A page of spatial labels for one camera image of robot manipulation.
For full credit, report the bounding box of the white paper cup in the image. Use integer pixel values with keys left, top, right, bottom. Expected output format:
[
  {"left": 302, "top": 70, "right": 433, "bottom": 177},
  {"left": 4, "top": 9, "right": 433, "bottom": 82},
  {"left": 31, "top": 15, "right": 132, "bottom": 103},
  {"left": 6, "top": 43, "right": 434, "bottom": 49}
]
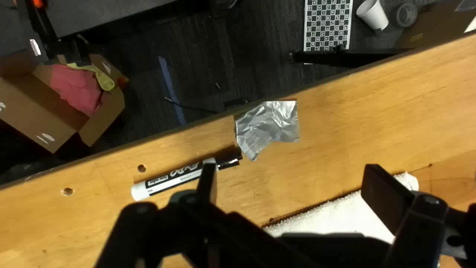
[{"left": 356, "top": 0, "right": 391, "bottom": 33}]

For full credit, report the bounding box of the white towel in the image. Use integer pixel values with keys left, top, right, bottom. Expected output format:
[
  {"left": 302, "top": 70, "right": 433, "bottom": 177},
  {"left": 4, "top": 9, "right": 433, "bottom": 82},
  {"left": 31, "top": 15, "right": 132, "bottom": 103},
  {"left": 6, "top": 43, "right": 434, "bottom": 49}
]
[{"left": 262, "top": 170, "right": 421, "bottom": 244}]

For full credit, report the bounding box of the white marker with black cap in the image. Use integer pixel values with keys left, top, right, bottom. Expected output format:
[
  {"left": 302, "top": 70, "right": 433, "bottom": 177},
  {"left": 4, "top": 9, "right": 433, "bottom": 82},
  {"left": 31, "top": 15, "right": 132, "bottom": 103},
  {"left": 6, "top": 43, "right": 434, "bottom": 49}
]
[{"left": 129, "top": 157, "right": 244, "bottom": 203}]

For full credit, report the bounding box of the black white checkerboard sheet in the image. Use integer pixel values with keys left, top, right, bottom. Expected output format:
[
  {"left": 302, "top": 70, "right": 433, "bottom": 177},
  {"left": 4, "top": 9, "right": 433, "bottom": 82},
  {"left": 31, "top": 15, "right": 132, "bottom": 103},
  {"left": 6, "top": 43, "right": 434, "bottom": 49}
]
[{"left": 302, "top": 0, "right": 354, "bottom": 52}]

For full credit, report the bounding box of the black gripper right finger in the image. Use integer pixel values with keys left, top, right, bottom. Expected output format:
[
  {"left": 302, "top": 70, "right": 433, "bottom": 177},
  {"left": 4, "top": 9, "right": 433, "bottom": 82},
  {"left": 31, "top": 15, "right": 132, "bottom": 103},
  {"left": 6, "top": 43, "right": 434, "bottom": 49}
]
[{"left": 360, "top": 163, "right": 476, "bottom": 268}]

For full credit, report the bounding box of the pink cloth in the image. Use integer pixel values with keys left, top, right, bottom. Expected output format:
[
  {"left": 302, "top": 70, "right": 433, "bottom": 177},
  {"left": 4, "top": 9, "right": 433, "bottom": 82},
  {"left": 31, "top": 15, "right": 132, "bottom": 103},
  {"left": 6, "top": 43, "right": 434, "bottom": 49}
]
[{"left": 49, "top": 64, "right": 106, "bottom": 118}]

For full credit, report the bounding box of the yellow cloth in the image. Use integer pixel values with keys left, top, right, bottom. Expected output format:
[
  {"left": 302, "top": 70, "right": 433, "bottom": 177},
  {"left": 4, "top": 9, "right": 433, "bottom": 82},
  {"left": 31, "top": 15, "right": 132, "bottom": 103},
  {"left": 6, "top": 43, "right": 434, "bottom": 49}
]
[{"left": 65, "top": 61, "right": 118, "bottom": 94}]

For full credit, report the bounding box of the grey tape roll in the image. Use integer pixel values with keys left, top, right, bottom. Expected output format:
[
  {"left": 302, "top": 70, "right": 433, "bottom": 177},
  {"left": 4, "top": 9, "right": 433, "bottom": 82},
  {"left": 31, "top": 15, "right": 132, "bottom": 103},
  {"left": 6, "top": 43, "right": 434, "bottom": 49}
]
[{"left": 393, "top": 2, "right": 421, "bottom": 29}]

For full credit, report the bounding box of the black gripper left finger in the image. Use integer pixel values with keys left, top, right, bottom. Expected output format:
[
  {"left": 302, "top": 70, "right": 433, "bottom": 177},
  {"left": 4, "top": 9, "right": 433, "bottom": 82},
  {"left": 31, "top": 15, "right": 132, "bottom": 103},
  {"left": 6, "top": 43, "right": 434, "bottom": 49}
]
[{"left": 94, "top": 158, "right": 309, "bottom": 268}]

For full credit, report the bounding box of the open cardboard box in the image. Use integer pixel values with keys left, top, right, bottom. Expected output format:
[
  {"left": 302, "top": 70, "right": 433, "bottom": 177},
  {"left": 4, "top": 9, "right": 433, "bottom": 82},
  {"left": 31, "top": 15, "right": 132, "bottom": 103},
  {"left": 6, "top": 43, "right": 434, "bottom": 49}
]
[{"left": 0, "top": 52, "right": 128, "bottom": 155}]

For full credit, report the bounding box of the blue strip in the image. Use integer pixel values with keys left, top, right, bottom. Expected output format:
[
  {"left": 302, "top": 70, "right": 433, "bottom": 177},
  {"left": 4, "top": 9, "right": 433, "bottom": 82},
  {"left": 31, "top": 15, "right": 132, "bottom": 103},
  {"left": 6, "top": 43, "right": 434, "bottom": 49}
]
[{"left": 156, "top": 55, "right": 189, "bottom": 128}]

